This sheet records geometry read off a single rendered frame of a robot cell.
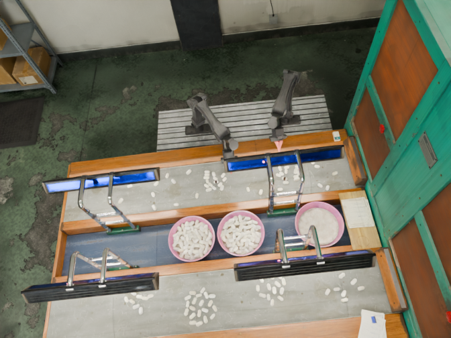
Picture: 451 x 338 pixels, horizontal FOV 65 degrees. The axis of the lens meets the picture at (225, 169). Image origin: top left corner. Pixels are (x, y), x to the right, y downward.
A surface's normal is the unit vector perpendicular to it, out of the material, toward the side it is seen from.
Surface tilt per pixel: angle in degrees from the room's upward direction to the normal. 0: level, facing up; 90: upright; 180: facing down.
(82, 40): 89
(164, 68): 0
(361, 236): 0
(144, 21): 90
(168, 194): 0
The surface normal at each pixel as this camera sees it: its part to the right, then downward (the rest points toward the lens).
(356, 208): -0.10, -0.47
